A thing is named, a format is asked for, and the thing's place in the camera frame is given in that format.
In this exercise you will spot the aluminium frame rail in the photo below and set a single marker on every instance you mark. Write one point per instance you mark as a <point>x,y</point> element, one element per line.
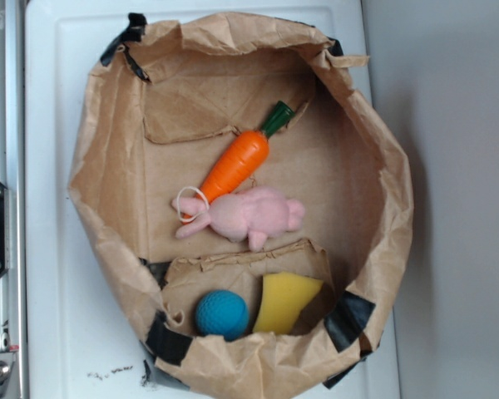
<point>13,328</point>

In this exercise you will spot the yellow sponge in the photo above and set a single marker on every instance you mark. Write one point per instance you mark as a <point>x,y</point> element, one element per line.
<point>284,297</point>

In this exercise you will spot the orange plastic toy carrot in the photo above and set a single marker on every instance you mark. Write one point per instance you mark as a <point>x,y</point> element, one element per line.
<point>238,162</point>

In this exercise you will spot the pink plush bunny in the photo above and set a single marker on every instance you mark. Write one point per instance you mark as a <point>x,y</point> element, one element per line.
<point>255,215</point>

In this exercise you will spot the white tray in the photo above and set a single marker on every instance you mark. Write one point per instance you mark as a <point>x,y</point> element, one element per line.
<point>80,343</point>

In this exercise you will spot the blue dimpled ball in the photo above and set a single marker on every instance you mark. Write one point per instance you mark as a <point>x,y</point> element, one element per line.
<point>224,313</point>

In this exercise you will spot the brown paper bag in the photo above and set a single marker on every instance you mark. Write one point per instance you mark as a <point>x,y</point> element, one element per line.
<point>162,104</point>

